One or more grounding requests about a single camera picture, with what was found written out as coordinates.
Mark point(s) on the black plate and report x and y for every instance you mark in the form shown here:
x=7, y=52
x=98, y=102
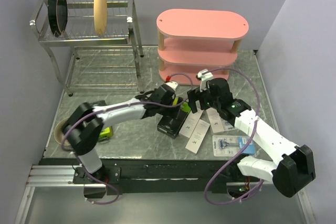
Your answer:
x=57, y=16

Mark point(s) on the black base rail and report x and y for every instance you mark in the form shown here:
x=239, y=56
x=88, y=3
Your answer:
x=131, y=176

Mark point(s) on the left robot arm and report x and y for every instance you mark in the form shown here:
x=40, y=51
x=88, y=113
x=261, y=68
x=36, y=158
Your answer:
x=83, y=127

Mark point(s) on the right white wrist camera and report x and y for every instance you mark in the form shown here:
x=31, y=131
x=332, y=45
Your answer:
x=204, y=76

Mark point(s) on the beige wooden plate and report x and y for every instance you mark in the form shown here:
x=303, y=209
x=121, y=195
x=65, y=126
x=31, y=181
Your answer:
x=100, y=15

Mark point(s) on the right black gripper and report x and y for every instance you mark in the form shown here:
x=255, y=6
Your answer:
x=196, y=95

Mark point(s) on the beige tape roll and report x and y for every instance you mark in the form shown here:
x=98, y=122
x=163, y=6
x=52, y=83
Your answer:
x=58, y=134

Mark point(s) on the metal dish rack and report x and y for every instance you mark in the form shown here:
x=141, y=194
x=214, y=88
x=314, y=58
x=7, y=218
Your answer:
x=107, y=62

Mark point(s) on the blue razor blister pack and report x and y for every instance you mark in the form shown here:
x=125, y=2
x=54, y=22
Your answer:
x=228, y=145
x=227, y=126

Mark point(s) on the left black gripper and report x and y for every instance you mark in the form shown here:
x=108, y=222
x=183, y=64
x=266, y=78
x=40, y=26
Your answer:
x=167, y=111

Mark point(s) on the white slim box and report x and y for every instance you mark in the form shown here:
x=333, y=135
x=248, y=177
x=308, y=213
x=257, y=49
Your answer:
x=215, y=121
x=190, y=123
x=197, y=136

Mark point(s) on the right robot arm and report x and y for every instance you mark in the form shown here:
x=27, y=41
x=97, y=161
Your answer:
x=291, y=167

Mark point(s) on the pink three-tier shelf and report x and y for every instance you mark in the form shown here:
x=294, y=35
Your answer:
x=191, y=40

